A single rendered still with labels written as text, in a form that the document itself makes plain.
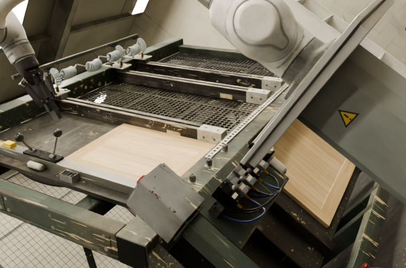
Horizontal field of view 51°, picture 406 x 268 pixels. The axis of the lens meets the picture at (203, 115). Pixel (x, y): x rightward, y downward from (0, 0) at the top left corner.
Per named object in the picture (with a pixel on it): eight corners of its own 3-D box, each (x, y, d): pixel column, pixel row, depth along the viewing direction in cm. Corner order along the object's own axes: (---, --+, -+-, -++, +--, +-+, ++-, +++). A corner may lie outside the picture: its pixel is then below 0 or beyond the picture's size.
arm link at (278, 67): (317, 39, 130) (262, -3, 134) (316, 31, 113) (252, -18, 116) (283, 80, 134) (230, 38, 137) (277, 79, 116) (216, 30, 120)
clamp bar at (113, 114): (219, 149, 191) (218, 100, 181) (37, 108, 245) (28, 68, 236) (229, 140, 199) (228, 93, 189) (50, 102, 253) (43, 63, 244)
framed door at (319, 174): (326, 228, 211) (329, 226, 210) (241, 157, 221) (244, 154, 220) (360, 151, 283) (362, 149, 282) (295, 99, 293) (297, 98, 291)
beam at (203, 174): (148, 274, 130) (145, 246, 126) (118, 262, 136) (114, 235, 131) (328, 73, 306) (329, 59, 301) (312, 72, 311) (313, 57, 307)
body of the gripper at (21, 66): (28, 61, 154) (41, 84, 155) (8, 67, 147) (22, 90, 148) (39, 52, 150) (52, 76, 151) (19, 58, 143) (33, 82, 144)
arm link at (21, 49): (-2, 54, 147) (7, 69, 148) (11, 42, 142) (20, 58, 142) (20, 48, 155) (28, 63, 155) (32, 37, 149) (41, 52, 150)
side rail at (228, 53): (308, 75, 305) (309, 60, 300) (179, 59, 355) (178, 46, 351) (312, 72, 311) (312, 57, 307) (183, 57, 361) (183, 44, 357)
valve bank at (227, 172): (263, 227, 134) (205, 177, 138) (240, 250, 142) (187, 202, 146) (308, 158, 174) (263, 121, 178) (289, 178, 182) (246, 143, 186)
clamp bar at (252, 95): (265, 107, 235) (266, 65, 226) (102, 79, 290) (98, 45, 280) (271, 101, 243) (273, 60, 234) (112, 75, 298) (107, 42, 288)
